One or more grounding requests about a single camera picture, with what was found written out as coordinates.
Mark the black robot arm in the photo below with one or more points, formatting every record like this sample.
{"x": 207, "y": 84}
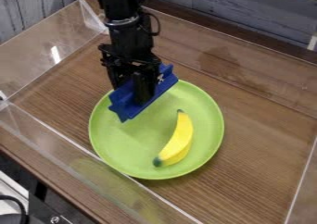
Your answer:
{"x": 122, "y": 9}

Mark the blue plastic block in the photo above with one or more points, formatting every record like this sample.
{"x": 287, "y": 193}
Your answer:
{"x": 124, "y": 100}

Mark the clear acrylic enclosure wall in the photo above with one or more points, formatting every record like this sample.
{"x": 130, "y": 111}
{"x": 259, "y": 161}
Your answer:
{"x": 262, "y": 179}

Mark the green round plate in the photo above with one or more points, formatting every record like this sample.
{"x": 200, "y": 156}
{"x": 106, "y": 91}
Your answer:
{"x": 129, "y": 144}

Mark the yellow toy banana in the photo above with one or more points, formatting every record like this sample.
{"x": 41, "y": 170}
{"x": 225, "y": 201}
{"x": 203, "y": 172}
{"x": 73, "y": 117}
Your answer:
{"x": 177, "y": 148}

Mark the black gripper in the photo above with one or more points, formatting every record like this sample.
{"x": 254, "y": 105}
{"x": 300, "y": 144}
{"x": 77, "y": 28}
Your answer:
{"x": 129, "y": 57}

